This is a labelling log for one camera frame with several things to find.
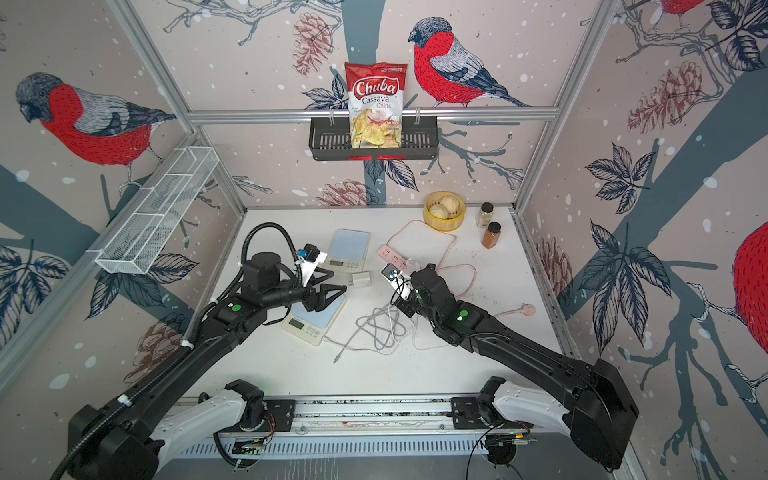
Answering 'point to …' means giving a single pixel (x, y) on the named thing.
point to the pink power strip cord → (527, 309)
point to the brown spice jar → (492, 235)
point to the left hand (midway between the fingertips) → (341, 275)
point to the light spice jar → (485, 214)
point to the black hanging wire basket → (330, 140)
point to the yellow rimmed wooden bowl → (453, 222)
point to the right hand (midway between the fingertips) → (398, 277)
